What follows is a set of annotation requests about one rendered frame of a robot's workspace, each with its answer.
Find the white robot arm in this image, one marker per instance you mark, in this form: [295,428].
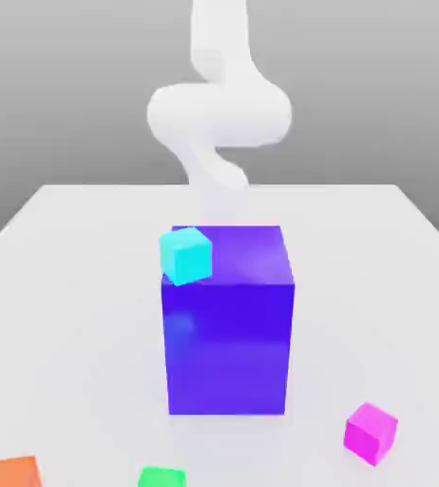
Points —
[219,114]

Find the small cyan cube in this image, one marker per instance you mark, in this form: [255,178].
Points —
[185,257]

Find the small green cube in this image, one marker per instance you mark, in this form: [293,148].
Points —
[161,478]

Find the small magenta cube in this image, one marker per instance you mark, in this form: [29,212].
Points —
[369,433]

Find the small orange cube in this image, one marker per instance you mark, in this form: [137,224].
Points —
[12,473]

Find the large purple box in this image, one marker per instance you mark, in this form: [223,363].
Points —
[227,342]

